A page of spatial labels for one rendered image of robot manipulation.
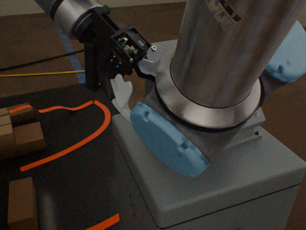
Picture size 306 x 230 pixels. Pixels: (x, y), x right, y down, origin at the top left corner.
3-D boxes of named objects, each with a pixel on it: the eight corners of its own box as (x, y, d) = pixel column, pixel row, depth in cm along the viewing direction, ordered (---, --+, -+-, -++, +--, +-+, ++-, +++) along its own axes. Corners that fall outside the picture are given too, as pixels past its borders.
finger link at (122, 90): (130, 109, 48) (119, 62, 52) (115, 125, 52) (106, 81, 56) (147, 110, 49) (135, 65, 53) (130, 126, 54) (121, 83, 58)
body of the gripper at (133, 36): (131, 61, 51) (84, 11, 51) (111, 89, 57) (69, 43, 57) (155, 47, 56) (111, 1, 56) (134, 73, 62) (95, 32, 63)
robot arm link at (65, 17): (48, 30, 58) (83, 17, 64) (65, 49, 57) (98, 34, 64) (62, -5, 51) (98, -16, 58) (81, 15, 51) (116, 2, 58)
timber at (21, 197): (38, 232, 152) (33, 216, 146) (13, 239, 149) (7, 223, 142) (35, 191, 176) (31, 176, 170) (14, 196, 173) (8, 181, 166)
